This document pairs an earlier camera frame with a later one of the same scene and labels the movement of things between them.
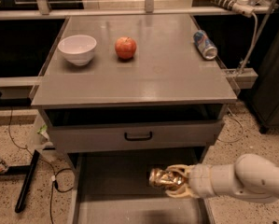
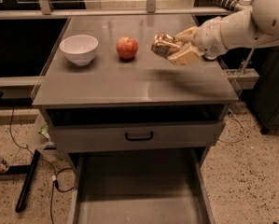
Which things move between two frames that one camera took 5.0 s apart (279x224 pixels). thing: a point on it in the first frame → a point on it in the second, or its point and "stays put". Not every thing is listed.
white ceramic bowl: x=77 y=49 stays put
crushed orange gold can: x=160 y=177 → x=165 y=45
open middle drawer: x=115 y=189 stays put
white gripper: x=200 y=180 → x=208 y=36
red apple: x=125 y=48 stays put
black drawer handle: x=137 y=139 stays put
